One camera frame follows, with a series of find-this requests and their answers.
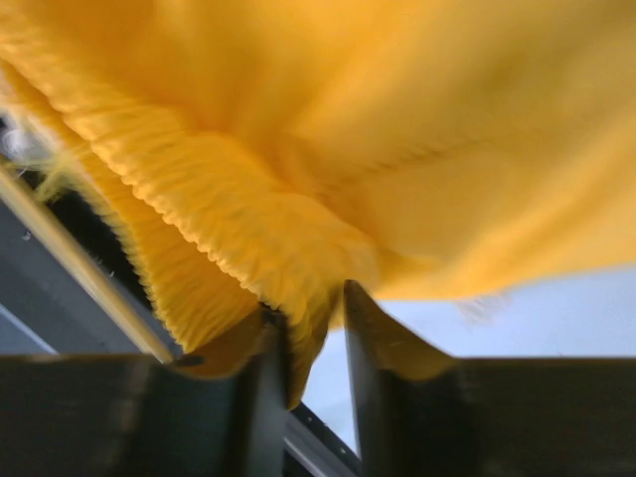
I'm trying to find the yellow hanger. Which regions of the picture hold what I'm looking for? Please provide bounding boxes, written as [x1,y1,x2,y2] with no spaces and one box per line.
[1,166,173,363]

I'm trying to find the yellow shorts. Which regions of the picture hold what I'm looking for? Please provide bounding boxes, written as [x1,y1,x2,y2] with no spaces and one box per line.
[1,1,635,405]

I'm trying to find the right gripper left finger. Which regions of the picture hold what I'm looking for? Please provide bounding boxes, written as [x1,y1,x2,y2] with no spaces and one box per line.
[1,308,287,476]

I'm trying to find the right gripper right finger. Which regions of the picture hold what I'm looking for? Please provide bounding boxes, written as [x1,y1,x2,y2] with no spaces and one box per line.
[344,280,635,476]

